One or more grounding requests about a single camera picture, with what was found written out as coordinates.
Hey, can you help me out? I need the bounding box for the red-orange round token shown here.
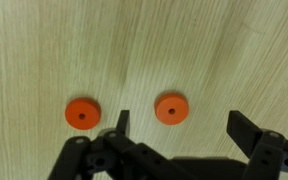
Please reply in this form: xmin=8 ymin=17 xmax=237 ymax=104
xmin=64 ymin=97 xmax=102 ymax=131

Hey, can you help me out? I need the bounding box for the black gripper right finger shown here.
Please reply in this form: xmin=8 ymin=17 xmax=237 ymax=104
xmin=226 ymin=109 xmax=288 ymax=180

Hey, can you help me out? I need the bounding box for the orange round token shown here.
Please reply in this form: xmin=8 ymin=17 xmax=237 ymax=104
xmin=154 ymin=92 xmax=190 ymax=126

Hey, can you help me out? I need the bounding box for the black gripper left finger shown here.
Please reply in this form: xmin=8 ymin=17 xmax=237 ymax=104
xmin=47 ymin=109 xmax=192 ymax=180

